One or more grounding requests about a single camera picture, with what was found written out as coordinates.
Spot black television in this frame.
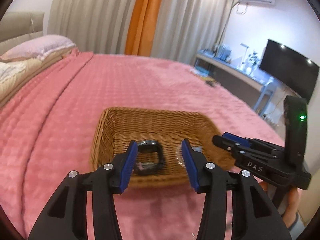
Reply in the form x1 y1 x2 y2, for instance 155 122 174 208
259 40 319 102

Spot orange curtain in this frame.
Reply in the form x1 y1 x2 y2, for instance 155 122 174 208
125 0 162 56

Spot light blue chair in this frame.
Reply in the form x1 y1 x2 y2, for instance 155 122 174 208
253 77 276 116

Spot black smart watch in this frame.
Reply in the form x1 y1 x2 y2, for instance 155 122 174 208
133 140 165 176

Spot beige quilt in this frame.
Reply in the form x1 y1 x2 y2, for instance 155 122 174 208
1 47 75 108

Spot items on bed edge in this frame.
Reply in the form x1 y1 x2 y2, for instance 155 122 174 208
190 68 216 87

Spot brown wicker basket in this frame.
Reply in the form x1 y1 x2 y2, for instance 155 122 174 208
89 107 235 187

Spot right hand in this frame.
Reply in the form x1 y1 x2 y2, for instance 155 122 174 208
258 180 301 230

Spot beige padded headboard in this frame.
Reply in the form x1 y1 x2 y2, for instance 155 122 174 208
0 11 44 55

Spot white floral pillow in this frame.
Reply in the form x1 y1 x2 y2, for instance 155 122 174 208
1 62 26 83

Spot small plant in vase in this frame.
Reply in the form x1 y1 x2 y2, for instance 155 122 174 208
248 51 259 71

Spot pink fleece blanket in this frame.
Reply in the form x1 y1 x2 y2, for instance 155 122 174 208
0 48 286 240

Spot beige curtain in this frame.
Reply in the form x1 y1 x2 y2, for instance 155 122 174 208
48 0 234 64

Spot white desk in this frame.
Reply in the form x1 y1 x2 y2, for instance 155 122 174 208
194 50 267 109

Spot white desk lamp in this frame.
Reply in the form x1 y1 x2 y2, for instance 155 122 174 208
239 43 249 70

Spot light blue hair clip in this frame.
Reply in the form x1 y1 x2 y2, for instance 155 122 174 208
191 146 202 153

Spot pink pillow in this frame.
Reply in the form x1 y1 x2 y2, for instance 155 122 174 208
1 35 76 62

